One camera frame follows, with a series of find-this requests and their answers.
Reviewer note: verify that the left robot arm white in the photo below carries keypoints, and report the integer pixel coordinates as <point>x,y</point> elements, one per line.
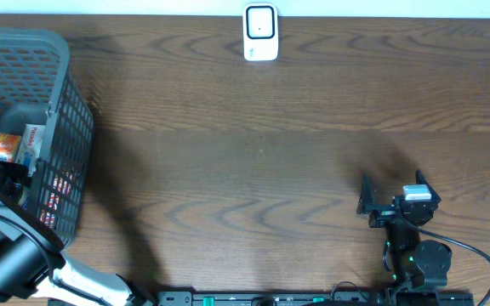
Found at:
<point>33,264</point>

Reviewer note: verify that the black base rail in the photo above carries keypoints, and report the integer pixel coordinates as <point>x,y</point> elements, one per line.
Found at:
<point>351,298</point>

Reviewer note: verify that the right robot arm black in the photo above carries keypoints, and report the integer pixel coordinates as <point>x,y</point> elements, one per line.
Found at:
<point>417,264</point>

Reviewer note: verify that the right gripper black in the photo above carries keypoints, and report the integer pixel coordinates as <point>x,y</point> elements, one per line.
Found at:
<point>384,212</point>

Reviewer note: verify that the grey plastic basket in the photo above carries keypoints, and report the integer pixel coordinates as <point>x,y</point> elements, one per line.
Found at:
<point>36,87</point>

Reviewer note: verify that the white Panadol box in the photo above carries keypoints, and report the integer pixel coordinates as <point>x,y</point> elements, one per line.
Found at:
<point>30,147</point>

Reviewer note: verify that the orange tissue pack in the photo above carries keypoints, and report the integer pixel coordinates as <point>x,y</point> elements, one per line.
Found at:
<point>9,146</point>

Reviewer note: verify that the white barcode scanner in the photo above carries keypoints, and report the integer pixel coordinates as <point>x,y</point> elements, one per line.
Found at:
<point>260,32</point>

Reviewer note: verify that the red snack wrapper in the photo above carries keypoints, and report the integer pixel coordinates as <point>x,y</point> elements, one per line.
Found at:
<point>59,209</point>

